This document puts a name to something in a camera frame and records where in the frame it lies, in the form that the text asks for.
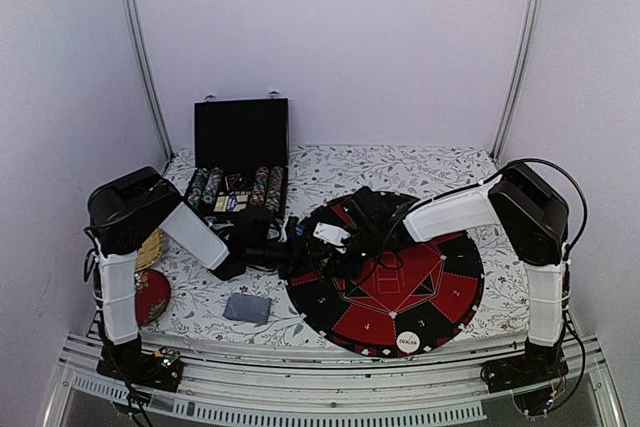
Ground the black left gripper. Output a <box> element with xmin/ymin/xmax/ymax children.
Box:
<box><xmin>247</xmin><ymin>232</ymin><xmax>330</xmax><ymax>280</ymax></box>

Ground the white blue dealer button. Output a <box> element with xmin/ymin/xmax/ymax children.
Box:
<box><xmin>396</xmin><ymin>331</ymin><xmax>420</xmax><ymax>354</ymax></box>

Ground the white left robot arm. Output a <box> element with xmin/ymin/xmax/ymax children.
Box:
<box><xmin>84</xmin><ymin>166</ymin><xmax>314</xmax><ymax>381</ymax></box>

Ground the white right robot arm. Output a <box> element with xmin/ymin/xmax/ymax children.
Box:
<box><xmin>310</xmin><ymin>158</ymin><xmax>578</xmax><ymax>383</ymax></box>

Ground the blue texas holdem card box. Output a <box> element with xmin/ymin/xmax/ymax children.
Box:
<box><xmin>214</xmin><ymin>194</ymin><xmax>249</xmax><ymax>213</ymax></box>

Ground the far right chip row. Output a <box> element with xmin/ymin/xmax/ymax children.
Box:
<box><xmin>264</xmin><ymin>166</ymin><xmax>284</xmax><ymax>214</ymax></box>

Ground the chip row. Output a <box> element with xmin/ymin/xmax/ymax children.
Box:
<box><xmin>201</xmin><ymin>167</ymin><xmax>223</xmax><ymax>208</ymax></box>
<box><xmin>264</xmin><ymin>166</ymin><xmax>284</xmax><ymax>214</ymax></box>
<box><xmin>185</xmin><ymin>168</ymin><xmax>210</xmax><ymax>210</ymax></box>
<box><xmin>249</xmin><ymin>166</ymin><xmax>269</xmax><ymax>206</ymax></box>

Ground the blue playing card deck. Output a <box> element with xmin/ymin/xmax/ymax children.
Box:
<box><xmin>223</xmin><ymin>293</ymin><xmax>272</xmax><ymax>325</ymax></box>

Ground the round red black poker mat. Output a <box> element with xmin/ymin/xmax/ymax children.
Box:
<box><xmin>287</xmin><ymin>195</ymin><xmax>484</xmax><ymax>358</ymax></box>

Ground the black triangular all-in button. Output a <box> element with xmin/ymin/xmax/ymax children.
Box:
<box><xmin>225</xmin><ymin>174</ymin><xmax>244</xmax><ymax>191</ymax></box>

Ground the black poker chip case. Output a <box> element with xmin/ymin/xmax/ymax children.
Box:
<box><xmin>194</xmin><ymin>98</ymin><xmax>289</xmax><ymax>222</ymax></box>

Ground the far left chip row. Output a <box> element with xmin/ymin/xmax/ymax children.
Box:
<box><xmin>185</xmin><ymin>168</ymin><xmax>210</xmax><ymax>210</ymax></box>

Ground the woven bamboo tray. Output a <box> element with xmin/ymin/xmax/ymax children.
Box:
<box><xmin>136</xmin><ymin>229</ymin><xmax>164</xmax><ymax>271</ymax></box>

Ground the red floral round cushion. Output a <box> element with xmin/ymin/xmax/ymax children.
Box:
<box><xmin>134</xmin><ymin>269</ymin><xmax>171</xmax><ymax>326</ymax></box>

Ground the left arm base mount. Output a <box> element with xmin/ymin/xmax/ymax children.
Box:
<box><xmin>96</xmin><ymin>339</ymin><xmax>184</xmax><ymax>393</ymax></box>

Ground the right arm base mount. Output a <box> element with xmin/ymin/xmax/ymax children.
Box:
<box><xmin>480</xmin><ymin>340</ymin><xmax>569</xmax><ymax>417</ymax></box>

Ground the aluminium frame post left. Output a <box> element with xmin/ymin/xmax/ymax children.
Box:
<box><xmin>122</xmin><ymin>0</ymin><xmax>175</xmax><ymax>161</ymax></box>

